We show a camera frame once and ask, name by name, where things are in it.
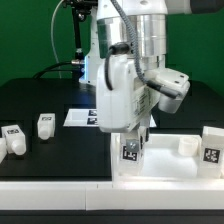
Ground white left barrier piece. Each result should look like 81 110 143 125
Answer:
0 138 7 164

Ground black camera stand pole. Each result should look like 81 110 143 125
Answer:
63 0 98 81

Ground white front barrier wall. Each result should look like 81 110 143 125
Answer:
0 180 224 210

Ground black cable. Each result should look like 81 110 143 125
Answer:
32 61 83 80

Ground white marker sheet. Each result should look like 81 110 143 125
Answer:
63 108 157 128

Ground grey corrugated hose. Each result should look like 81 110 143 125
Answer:
109 0 183 99

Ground white square tabletop tray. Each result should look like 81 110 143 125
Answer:
111 134 217 182

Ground white thin cable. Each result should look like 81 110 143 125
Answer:
50 0 65 79

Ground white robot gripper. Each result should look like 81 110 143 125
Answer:
96 55 159 153

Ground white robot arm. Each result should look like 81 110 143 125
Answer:
96 0 224 153

